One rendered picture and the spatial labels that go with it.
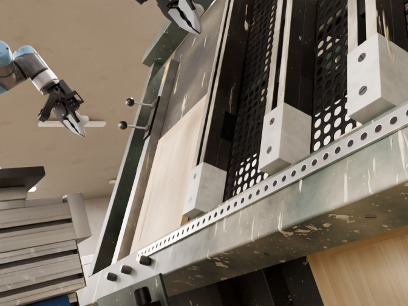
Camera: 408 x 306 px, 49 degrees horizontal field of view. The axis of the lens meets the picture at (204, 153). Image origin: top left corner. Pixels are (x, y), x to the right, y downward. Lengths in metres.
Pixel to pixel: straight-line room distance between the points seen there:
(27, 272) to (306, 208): 0.48
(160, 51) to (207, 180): 1.28
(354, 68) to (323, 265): 0.48
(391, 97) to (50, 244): 0.62
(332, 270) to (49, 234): 0.59
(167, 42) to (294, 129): 1.43
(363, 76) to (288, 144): 0.20
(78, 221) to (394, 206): 0.56
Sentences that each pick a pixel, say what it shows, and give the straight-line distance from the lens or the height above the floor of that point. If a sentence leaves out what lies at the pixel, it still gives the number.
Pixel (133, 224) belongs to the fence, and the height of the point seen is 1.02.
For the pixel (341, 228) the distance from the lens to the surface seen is 0.73.
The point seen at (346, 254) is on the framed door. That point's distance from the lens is 1.00.
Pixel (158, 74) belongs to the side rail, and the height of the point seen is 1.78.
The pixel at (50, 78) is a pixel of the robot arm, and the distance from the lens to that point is 1.63.
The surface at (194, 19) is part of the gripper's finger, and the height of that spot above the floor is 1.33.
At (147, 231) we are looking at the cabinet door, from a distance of 1.46.
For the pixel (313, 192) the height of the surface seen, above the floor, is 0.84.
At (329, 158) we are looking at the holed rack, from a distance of 0.70.
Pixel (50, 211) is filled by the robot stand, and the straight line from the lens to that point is 0.88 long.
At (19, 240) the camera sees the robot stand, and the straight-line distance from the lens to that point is 0.85.
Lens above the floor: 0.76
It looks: 15 degrees up
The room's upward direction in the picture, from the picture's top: 18 degrees counter-clockwise
